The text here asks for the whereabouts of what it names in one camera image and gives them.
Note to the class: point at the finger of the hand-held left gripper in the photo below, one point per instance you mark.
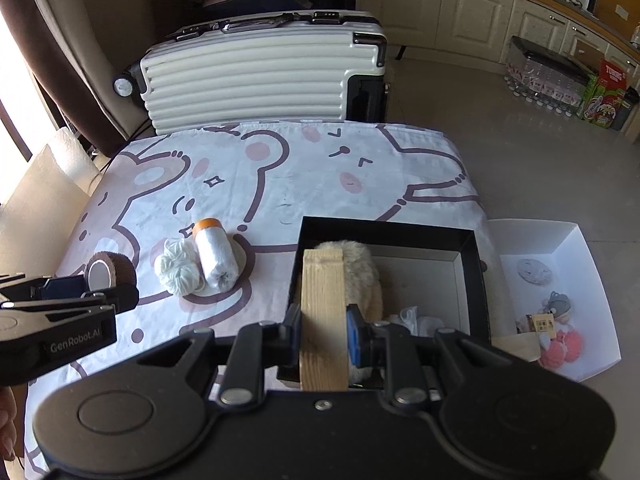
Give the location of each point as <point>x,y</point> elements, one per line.
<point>62,289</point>
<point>120,299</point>

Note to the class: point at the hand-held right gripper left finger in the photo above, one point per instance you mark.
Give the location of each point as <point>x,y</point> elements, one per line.
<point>295,332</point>

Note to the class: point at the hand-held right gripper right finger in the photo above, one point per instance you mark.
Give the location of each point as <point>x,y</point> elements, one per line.
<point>353,335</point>

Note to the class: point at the brown tape roll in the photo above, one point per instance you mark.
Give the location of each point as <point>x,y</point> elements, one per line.
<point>120,267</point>

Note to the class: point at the wooden block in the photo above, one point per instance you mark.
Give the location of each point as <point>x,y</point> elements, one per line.
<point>322,310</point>

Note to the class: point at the beige plush toy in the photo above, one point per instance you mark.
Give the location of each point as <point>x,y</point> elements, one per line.
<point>365,280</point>

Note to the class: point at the white plastic bag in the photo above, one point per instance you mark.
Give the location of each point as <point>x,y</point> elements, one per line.
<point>415,322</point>

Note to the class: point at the white yarn ball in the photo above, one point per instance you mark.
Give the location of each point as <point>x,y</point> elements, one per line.
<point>180,272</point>

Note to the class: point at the black cardboard box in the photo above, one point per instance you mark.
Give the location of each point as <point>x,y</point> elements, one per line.
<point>390,240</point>

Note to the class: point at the orange capped plastic roll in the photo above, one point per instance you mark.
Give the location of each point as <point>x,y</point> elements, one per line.
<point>215,260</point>

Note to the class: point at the person's left hand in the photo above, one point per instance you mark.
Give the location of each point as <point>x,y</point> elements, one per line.
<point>6,425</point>

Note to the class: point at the small yellow box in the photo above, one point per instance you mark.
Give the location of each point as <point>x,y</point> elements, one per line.
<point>542,324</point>

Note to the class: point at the grey knitted piece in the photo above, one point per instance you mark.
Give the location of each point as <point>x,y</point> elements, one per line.
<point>534,271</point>

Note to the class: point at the white paper tray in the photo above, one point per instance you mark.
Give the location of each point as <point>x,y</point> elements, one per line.
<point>530,240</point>

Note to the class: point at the grey plush mouse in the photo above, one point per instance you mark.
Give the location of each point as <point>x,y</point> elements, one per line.
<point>556,305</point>

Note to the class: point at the white ribbed suitcase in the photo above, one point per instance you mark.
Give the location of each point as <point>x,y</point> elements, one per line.
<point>240,90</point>

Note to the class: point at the pack of water bottles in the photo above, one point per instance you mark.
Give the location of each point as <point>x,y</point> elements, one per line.
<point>545,80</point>

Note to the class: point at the dark blue cloth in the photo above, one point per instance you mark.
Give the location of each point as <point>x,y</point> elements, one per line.
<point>270,4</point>

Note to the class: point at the green printed carton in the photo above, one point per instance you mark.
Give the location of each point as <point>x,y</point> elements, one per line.
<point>600,105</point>

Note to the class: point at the cream kitchen cabinets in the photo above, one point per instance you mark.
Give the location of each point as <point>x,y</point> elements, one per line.
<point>465,15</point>

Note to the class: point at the black trash can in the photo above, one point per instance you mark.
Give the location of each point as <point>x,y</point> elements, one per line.
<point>629,110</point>

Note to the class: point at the red cardboard box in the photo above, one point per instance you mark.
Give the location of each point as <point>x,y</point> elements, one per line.
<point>612,75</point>

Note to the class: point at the flat brown cardboard box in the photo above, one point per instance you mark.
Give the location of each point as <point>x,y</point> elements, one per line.
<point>590,52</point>

